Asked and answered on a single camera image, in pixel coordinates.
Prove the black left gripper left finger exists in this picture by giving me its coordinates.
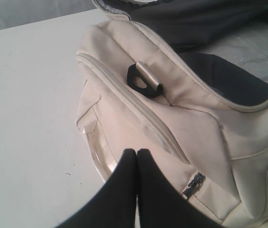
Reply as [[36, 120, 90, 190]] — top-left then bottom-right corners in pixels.
[[59, 149, 138, 228]]

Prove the cream fabric duffel bag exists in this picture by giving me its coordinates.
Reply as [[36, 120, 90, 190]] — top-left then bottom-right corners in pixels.
[[77, 0, 268, 228]]

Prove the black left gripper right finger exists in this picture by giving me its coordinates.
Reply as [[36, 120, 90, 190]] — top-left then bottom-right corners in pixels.
[[137, 149, 221, 228]]

